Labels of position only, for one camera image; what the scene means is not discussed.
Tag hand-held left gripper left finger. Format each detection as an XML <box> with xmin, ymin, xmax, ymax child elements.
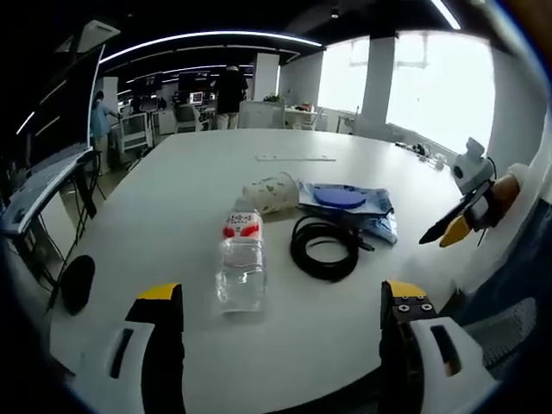
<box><xmin>71</xmin><ymin>282</ymin><xmax>187</xmax><ymax>414</ymax></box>

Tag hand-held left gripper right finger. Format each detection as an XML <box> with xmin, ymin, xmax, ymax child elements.
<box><xmin>378</xmin><ymin>279</ymin><xmax>502</xmax><ymax>414</ymax></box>

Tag blue printed plastic bag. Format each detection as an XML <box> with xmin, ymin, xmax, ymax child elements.
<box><xmin>296</xmin><ymin>177</ymin><xmax>398</xmax><ymax>247</ymax></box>

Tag blue round lid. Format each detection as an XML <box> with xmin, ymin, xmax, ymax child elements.
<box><xmin>313</xmin><ymin>183</ymin><xmax>366</xmax><ymax>211</ymax></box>

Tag clear plastic bottle red label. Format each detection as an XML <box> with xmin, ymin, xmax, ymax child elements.
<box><xmin>214</xmin><ymin>196</ymin><xmax>269</xmax><ymax>319</ymax></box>

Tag black cable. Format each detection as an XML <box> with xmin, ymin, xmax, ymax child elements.
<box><xmin>290</xmin><ymin>214</ymin><xmax>375</xmax><ymax>284</ymax></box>

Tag white paper cup green print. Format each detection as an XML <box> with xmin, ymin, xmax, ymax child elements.
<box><xmin>241</xmin><ymin>171</ymin><xmax>300</xmax><ymax>216</ymax></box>

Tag person's right hand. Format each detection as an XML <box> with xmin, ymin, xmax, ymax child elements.
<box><xmin>490</xmin><ymin>176</ymin><xmax>519</xmax><ymax>213</ymax></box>

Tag person's blue trousers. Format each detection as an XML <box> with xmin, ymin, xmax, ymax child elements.
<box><xmin>455</xmin><ymin>193</ymin><xmax>552</xmax><ymax>329</ymax></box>

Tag black round stool seat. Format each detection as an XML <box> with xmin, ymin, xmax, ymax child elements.
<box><xmin>59</xmin><ymin>254</ymin><xmax>97</xmax><ymax>316</ymax></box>

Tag grey mesh office chair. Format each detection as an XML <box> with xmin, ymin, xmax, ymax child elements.
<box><xmin>463</xmin><ymin>297</ymin><xmax>539</xmax><ymax>383</ymax></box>

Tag white table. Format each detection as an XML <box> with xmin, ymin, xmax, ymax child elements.
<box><xmin>8</xmin><ymin>127</ymin><xmax>538</xmax><ymax>414</ymax></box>

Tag white flat strip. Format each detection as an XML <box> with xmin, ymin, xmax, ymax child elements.
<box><xmin>254</xmin><ymin>152</ymin><xmax>337</xmax><ymax>163</ymax></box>

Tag white wheeled cart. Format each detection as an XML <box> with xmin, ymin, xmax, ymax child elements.
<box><xmin>119</xmin><ymin>112</ymin><xmax>151</xmax><ymax>153</ymax></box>

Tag white low cabinet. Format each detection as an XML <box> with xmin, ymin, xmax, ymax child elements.
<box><xmin>238</xmin><ymin>99</ymin><xmax>286</xmax><ymax>130</ymax></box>

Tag curved ceiling light strip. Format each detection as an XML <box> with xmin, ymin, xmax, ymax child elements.
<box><xmin>97</xmin><ymin>30</ymin><xmax>325</xmax><ymax>66</ymax></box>

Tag small white items with cables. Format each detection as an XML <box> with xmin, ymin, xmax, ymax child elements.
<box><xmin>395</xmin><ymin>138</ymin><xmax>450</xmax><ymax>172</ymax></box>

